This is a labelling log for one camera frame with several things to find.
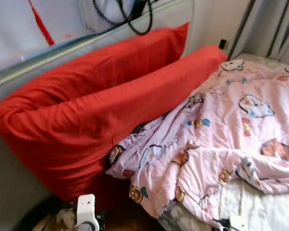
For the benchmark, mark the crumpled white tissue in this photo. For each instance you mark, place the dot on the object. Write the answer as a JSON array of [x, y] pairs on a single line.
[[66, 219]]

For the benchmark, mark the brown cardboard piece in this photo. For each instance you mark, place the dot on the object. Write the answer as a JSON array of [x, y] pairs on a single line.
[[43, 225]]

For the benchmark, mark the black round trash bin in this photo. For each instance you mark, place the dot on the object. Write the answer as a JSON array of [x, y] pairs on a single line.
[[38, 209]]

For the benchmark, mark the red pillow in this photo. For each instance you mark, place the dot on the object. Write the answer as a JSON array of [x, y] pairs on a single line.
[[111, 62], [86, 134]]

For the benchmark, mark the pink cartoon print blanket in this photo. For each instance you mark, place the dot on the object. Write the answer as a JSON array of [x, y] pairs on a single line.
[[216, 130]]

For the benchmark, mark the grey curtain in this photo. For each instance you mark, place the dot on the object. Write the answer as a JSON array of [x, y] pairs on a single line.
[[274, 29]]

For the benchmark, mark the red tassel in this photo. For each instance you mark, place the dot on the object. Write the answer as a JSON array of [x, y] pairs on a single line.
[[40, 24]]

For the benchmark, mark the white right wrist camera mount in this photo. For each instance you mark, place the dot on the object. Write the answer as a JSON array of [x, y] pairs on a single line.
[[238, 224]]

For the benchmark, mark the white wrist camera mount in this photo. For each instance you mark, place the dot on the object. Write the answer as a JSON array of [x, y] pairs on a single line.
[[85, 207], [238, 224]]

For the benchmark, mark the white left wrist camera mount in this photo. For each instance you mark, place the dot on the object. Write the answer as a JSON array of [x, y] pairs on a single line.
[[85, 207]]

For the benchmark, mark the small black wall socket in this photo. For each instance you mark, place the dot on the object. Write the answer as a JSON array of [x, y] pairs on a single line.
[[223, 44]]

